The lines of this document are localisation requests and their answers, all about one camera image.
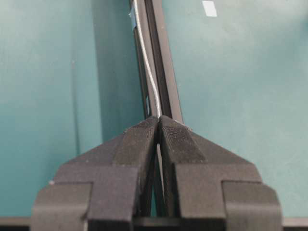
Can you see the black table edge rail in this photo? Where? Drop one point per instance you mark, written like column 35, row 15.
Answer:
column 147, row 224

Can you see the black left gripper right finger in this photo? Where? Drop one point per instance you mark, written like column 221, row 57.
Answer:
column 212, row 189

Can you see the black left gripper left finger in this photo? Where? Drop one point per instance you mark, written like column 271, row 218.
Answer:
column 103, row 189

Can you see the black aluminium rail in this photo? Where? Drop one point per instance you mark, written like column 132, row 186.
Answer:
column 157, row 77

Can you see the white tape patch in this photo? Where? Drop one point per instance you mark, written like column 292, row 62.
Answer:
column 209, row 7

